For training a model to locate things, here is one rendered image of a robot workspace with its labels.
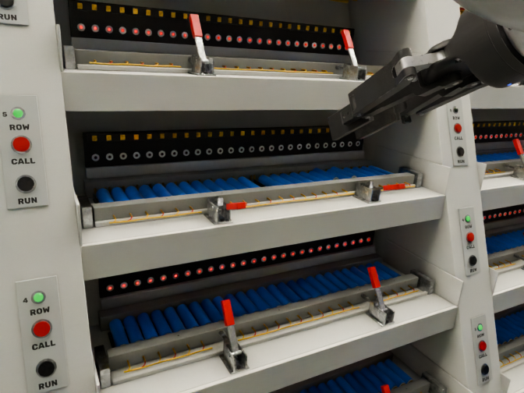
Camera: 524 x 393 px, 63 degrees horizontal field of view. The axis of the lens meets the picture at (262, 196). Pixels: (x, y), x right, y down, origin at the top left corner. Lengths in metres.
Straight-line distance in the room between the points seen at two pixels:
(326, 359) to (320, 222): 0.20
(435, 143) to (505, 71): 0.46
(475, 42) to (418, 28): 0.50
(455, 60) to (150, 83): 0.35
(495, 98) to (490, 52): 0.61
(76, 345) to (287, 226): 0.31
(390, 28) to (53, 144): 0.66
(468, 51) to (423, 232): 0.54
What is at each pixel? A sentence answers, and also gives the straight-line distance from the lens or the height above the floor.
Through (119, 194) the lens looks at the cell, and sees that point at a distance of 0.64.
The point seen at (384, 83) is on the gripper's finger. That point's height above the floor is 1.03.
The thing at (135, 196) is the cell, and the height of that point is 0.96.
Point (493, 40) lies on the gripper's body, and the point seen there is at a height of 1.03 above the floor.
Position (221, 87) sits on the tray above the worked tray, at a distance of 0.61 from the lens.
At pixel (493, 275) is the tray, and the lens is 0.92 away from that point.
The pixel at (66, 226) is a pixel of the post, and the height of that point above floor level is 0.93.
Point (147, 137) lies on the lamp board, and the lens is 0.71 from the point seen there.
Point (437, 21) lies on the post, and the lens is 0.90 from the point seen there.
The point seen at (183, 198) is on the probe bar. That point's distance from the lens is 0.60.
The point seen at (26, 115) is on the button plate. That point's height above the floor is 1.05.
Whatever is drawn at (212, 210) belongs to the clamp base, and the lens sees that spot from 0.58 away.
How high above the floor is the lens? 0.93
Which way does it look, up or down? level
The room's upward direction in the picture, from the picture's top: 6 degrees counter-clockwise
